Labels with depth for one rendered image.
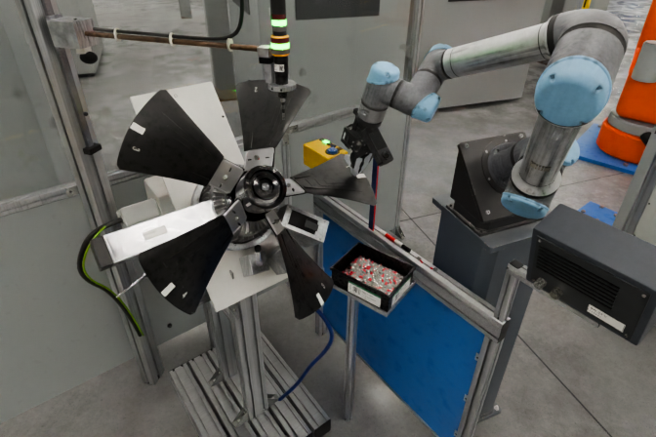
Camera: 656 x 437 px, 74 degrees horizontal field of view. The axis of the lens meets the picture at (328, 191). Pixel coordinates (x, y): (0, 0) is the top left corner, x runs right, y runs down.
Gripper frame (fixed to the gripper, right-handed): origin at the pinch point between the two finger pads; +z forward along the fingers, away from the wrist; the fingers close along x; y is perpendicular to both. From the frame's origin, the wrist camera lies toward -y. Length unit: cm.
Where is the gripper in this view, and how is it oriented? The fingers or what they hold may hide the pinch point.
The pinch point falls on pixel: (356, 174)
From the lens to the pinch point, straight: 133.1
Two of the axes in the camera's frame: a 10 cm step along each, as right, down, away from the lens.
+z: -2.0, 6.9, 6.9
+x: -7.9, 3.0, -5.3
